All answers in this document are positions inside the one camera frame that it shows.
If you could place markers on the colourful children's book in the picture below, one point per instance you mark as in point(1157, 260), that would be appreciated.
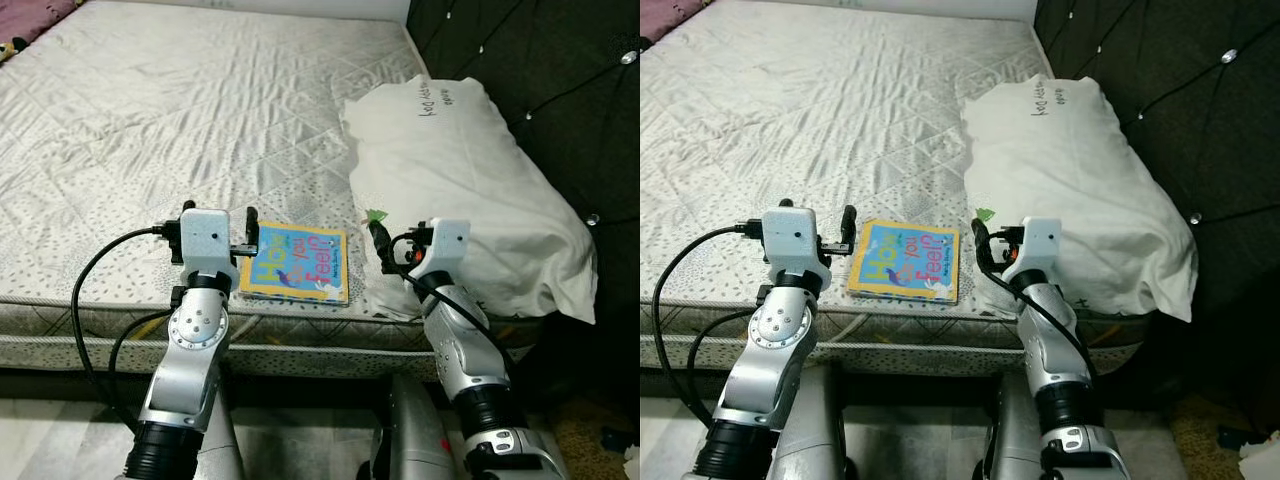
point(300, 262)
point(905, 260)

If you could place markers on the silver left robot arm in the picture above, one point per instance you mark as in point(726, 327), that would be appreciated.
point(775, 350)
point(190, 350)

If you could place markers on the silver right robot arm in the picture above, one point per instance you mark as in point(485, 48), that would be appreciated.
point(460, 360)
point(1050, 360)

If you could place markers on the white quilted mattress pad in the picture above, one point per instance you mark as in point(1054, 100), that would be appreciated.
point(830, 110)
point(180, 110)

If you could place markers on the white pillow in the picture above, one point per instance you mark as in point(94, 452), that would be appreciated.
point(460, 170)
point(1080, 170)

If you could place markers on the grey mattress with yellow stripes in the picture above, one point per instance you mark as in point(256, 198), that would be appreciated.
point(300, 345)
point(900, 345)

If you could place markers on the silver robot right leg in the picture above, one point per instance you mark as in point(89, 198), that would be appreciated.
point(1015, 430)
point(410, 430)

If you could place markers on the black tufted headboard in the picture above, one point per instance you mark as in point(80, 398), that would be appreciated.
point(560, 120)
point(1190, 120)

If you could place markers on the pink cartoon print blanket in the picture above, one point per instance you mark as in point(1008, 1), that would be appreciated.
point(30, 15)
point(660, 12)

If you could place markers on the small black floor object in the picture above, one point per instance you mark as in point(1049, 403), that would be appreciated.
point(1240, 437)
point(618, 438)

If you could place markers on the white crumpled floor object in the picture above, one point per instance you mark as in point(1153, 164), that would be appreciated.
point(632, 457)
point(1262, 462)

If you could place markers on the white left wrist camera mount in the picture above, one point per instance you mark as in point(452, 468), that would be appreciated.
point(792, 238)
point(207, 240)

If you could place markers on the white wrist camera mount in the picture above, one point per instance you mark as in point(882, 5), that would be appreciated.
point(207, 240)
point(792, 238)
point(1040, 240)
point(445, 242)

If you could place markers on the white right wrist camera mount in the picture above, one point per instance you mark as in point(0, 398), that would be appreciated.
point(1040, 240)
point(445, 242)

